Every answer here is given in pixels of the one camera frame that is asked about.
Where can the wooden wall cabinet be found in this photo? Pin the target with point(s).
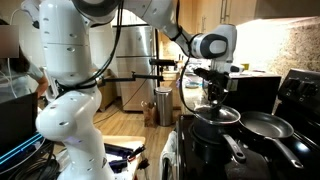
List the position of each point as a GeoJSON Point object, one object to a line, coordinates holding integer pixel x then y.
{"type": "Point", "coordinates": [213, 13]}

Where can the white dish towel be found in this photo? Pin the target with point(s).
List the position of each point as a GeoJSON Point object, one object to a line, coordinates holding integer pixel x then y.
{"type": "Point", "coordinates": [168, 150]}

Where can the black electric stove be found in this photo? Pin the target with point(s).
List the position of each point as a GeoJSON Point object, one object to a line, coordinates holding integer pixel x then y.
{"type": "Point", "coordinates": [300, 100]}

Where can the steel trash can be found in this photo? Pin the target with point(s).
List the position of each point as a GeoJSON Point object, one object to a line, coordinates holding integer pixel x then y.
{"type": "Point", "coordinates": [164, 106]}

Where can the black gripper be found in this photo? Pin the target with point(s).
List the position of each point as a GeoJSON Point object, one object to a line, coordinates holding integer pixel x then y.
{"type": "Point", "coordinates": [220, 78]}

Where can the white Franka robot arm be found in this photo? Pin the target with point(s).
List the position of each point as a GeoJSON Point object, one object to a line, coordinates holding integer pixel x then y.
{"type": "Point", "coordinates": [73, 126]}

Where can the blue black clamp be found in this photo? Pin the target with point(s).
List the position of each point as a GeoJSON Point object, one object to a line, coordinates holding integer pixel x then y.
{"type": "Point", "coordinates": [120, 156]}

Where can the grey frying pan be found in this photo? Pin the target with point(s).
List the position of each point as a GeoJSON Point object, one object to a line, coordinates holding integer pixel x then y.
{"type": "Point", "coordinates": [266, 125]}

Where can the speckled granite countertop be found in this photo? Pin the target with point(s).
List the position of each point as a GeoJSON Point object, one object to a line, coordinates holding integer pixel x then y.
{"type": "Point", "coordinates": [193, 98]}

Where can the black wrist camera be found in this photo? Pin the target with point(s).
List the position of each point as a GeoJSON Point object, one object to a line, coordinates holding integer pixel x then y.
{"type": "Point", "coordinates": [201, 73]}

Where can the small brown floor item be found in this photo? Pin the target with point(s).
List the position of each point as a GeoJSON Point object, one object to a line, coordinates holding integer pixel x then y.
{"type": "Point", "coordinates": [149, 115]}

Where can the low wooden cabinet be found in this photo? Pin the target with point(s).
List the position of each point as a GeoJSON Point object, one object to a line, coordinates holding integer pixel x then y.
{"type": "Point", "coordinates": [108, 90]}

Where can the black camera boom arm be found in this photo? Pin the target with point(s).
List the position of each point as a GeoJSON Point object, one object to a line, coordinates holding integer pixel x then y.
{"type": "Point", "coordinates": [133, 77]}

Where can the seated person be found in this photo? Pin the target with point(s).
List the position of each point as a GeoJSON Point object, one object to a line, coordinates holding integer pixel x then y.
{"type": "Point", "coordinates": [20, 73]}

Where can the stainless steel refrigerator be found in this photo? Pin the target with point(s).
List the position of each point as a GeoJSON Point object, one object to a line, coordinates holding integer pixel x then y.
{"type": "Point", "coordinates": [136, 66]}

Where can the glass lid with black knob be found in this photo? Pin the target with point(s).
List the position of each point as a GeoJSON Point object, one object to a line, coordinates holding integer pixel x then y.
{"type": "Point", "coordinates": [216, 116]}

